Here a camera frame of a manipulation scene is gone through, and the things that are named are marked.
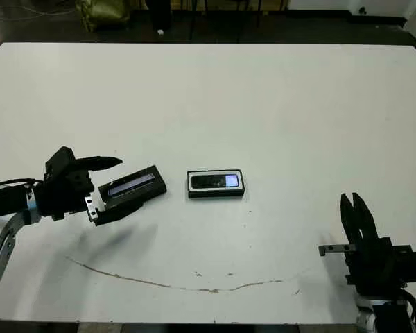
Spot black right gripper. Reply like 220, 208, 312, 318
318, 193, 408, 298

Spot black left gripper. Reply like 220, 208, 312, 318
34, 156, 145, 227

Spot black printed box lid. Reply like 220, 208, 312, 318
97, 164, 167, 213

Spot slim black camera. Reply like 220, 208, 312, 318
190, 174, 240, 189

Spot black box base white inset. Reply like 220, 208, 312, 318
186, 169, 246, 200

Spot yellow green sack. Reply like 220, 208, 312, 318
75, 0, 131, 33

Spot black chair legs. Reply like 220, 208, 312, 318
187, 0, 263, 42

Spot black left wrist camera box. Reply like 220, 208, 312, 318
44, 146, 76, 174

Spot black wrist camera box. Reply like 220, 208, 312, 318
391, 244, 416, 284
44, 146, 76, 174

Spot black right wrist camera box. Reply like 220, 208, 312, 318
391, 244, 416, 284

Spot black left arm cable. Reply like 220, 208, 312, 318
0, 177, 44, 191

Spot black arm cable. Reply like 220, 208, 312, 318
0, 177, 44, 191
400, 289, 416, 323

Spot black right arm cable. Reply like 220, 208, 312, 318
400, 289, 416, 323

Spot light floor cable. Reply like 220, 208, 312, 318
0, 0, 78, 24

